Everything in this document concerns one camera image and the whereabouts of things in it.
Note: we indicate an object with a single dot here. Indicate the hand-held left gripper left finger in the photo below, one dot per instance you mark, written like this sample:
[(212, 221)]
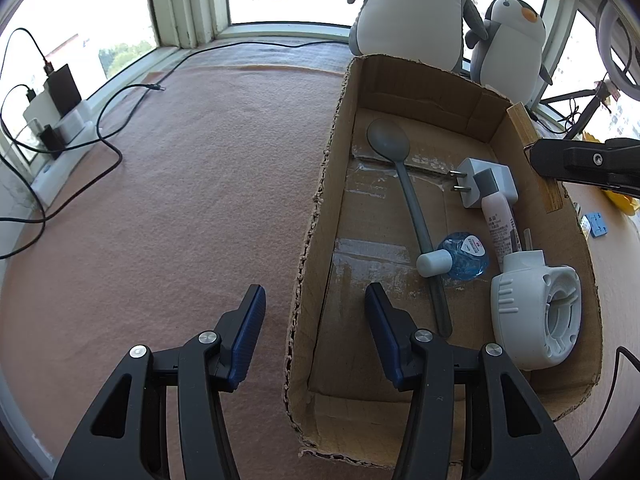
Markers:
[(247, 340)]

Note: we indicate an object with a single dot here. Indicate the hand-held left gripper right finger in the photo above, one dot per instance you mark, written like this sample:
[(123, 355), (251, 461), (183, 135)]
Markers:
[(382, 330)]

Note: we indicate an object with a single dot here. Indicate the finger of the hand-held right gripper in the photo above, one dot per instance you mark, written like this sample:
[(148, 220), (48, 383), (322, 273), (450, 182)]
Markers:
[(580, 160)]

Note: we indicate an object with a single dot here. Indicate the wooden block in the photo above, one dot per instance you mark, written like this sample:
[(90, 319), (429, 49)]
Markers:
[(522, 122)]

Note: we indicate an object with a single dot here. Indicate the white power adapter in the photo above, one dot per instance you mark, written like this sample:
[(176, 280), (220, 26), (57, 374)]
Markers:
[(500, 175)]

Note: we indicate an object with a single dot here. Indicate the white cosmetic tube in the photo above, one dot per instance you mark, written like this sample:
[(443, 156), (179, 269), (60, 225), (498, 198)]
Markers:
[(501, 232)]

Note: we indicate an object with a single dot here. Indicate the small blue liquid bottle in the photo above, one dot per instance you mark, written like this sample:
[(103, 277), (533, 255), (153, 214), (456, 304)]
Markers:
[(465, 257)]

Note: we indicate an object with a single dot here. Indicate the cardboard box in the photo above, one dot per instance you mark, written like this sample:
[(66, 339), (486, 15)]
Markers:
[(370, 220)]

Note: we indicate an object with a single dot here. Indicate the black tripod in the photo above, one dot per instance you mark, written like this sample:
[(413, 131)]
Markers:
[(575, 95)]

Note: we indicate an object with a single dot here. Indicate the small blue plastic part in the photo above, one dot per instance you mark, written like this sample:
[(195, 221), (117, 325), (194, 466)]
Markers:
[(596, 224)]

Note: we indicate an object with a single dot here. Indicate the small penguin plush toy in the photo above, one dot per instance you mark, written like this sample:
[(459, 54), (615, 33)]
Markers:
[(510, 55)]

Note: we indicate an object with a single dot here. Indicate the white plug-in vaporizer device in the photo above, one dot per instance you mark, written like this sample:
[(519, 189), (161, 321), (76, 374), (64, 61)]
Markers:
[(520, 310)]

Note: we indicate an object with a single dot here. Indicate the pink felt mat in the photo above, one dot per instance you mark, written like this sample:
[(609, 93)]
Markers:
[(175, 200)]

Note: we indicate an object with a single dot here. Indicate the large penguin plush toy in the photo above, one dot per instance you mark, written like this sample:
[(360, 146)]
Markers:
[(410, 10)]

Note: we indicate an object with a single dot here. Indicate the white power strip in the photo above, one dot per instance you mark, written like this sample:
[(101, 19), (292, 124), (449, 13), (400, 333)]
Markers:
[(72, 132)]

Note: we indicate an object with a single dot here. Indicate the black charger plug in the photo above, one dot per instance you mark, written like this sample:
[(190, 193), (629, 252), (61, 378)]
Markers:
[(51, 137)]

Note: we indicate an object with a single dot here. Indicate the white power bank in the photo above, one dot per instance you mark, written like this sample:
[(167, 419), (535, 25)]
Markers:
[(40, 110)]

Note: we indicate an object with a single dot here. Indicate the black power bank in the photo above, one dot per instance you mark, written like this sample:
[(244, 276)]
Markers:
[(62, 90)]

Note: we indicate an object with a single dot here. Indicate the white window frame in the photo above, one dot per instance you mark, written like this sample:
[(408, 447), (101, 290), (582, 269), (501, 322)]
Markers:
[(185, 0)]

